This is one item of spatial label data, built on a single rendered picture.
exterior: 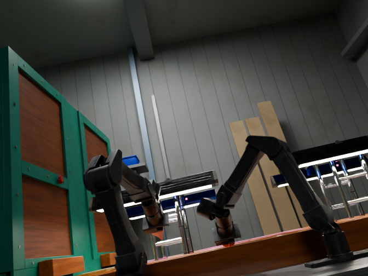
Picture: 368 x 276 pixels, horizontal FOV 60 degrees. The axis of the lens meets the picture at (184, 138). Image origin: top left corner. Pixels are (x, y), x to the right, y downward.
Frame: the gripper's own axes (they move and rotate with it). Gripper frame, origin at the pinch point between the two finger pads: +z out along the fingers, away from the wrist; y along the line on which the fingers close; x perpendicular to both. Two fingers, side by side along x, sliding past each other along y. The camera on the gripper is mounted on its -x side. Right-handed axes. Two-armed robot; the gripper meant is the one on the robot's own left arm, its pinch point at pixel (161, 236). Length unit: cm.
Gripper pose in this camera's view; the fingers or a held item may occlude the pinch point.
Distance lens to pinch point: 133.0
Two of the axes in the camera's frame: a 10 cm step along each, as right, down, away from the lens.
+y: -9.7, 2.2, 0.4
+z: 2.1, 8.4, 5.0
